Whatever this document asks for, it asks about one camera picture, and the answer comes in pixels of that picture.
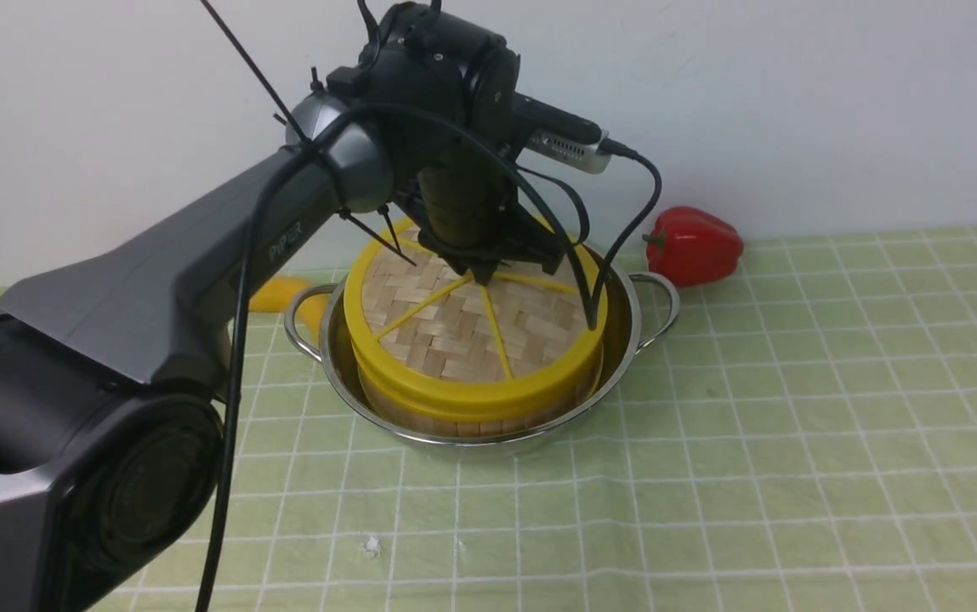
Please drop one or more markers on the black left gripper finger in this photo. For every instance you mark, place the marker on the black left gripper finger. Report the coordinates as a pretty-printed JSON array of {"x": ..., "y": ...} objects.
[{"x": 480, "y": 272}]

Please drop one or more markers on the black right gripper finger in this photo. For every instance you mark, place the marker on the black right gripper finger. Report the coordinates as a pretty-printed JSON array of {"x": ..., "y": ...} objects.
[{"x": 491, "y": 269}]

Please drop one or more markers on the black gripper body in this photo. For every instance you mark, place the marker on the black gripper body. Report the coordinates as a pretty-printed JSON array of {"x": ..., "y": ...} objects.
[{"x": 468, "y": 211}]

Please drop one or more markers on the yellow woven bamboo steamer lid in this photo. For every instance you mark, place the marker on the yellow woven bamboo steamer lid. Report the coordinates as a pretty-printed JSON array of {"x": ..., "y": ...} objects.
[{"x": 397, "y": 300}]

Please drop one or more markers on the yellow rimmed bamboo steamer basket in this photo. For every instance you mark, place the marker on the yellow rimmed bamboo steamer basket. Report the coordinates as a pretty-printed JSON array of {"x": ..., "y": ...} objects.
[{"x": 491, "y": 390}]

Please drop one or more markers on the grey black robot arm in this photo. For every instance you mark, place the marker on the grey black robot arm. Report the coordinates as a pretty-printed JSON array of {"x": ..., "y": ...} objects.
[{"x": 120, "y": 376}]

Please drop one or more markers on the stainless steel pot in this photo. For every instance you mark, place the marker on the stainless steel pot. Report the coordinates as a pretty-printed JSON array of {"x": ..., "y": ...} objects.
[{"x": 624, "y": 343}]

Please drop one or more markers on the red bell pepper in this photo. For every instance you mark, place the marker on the red bell pepper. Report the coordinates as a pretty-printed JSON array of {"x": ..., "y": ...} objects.
[{"x": 690, "y": 247}]

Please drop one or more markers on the yellow toy banana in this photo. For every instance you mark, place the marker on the yellow toy banana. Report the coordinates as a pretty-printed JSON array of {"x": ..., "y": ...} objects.
[{"x": 274, "y": 296}]

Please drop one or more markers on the green checkered tablecloth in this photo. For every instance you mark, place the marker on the green checkered tablecloth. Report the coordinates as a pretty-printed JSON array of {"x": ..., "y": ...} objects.
[{"x": 804, "y": 439}]

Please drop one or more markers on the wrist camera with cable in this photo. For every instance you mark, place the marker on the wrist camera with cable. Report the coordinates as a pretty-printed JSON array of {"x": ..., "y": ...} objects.
[{"x": 580, "y": 143}]

